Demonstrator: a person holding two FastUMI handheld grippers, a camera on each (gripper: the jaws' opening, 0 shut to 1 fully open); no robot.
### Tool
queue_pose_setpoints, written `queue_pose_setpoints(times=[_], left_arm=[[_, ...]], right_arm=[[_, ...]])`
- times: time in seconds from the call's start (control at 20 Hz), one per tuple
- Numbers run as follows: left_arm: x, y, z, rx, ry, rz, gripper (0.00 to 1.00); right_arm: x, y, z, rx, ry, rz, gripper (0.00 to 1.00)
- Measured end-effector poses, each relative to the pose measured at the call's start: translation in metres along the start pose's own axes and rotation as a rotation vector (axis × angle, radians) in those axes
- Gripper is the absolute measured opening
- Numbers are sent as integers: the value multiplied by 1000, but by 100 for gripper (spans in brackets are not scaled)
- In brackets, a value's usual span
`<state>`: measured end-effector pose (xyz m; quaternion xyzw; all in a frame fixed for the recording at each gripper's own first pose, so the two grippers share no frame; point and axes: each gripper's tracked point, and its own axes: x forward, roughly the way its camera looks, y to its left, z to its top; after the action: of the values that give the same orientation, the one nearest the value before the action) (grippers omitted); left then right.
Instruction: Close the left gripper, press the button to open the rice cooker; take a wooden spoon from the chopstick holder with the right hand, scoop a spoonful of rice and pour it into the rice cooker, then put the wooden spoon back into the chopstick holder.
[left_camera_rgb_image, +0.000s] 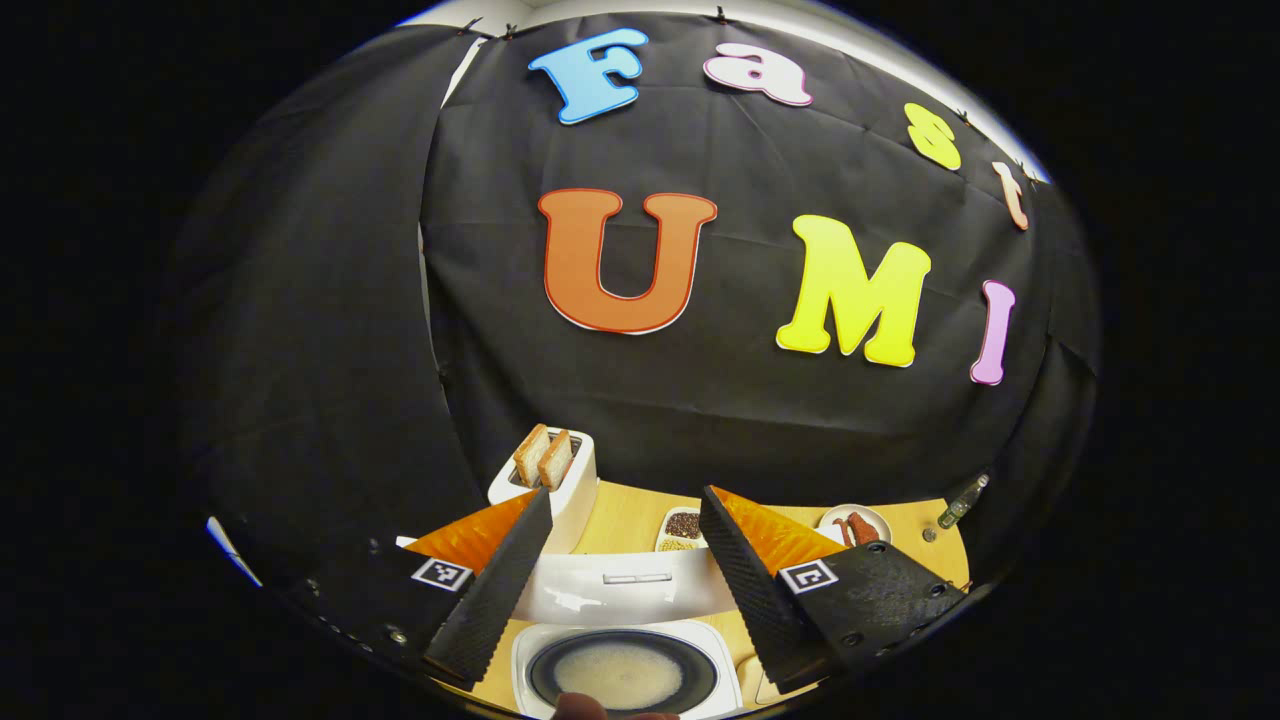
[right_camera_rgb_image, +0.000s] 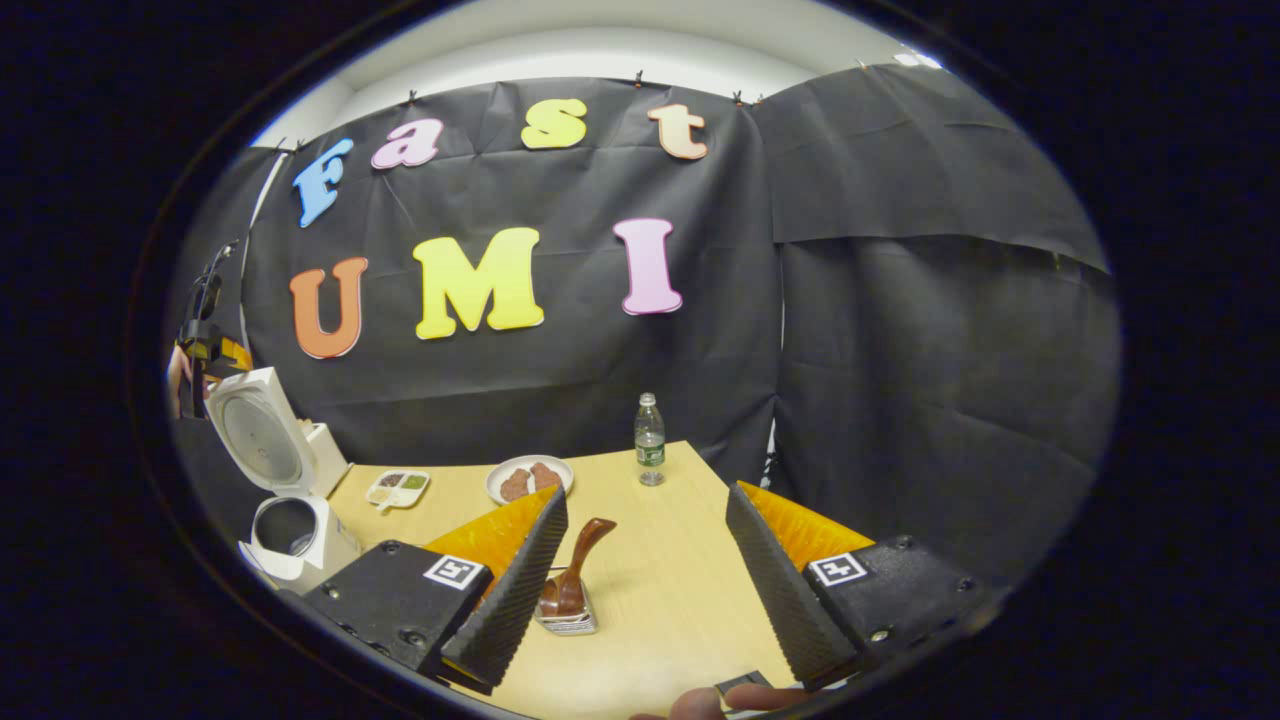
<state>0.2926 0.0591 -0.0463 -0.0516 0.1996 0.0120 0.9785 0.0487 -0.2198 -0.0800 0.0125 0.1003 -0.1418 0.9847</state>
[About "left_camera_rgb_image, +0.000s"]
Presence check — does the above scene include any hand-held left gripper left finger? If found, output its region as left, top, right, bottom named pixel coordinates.
left=285, top=487, right=554, bottom=691

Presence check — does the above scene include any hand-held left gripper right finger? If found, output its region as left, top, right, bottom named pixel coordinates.
left=698, top=485, right=969, bottom=693

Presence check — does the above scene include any clear box of rice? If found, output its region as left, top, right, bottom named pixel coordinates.
left=738, top=640, right=801, bottom=707

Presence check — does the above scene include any white rice cooker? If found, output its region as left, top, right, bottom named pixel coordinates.
left=510, top=548, right=746, bottom=720

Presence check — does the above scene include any white divided grain dish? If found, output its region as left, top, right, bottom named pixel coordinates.
left=655, top=506, right=707, bottom=553

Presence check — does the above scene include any white toaster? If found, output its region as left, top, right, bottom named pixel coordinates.
left=487, top=428, right=599, bottom=556

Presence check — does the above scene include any white round plate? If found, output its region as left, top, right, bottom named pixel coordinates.
left=817, top=504, right=893, bottom=548

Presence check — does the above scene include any toast slice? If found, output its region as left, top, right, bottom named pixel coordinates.
left=537, top=430, right=574, bottom=491
left=513, top=423, right=551, bottom=488

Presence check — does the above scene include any clear green-label water bottle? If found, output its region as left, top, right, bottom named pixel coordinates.
left=937, top=473, right=991, bottom=529

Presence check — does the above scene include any white and blue panel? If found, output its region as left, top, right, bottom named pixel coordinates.
left=207, top=517, right=263, bottom=588

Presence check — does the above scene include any black backdrop cloth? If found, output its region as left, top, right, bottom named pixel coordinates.
left=175, top=15, right=1101, bottom=601

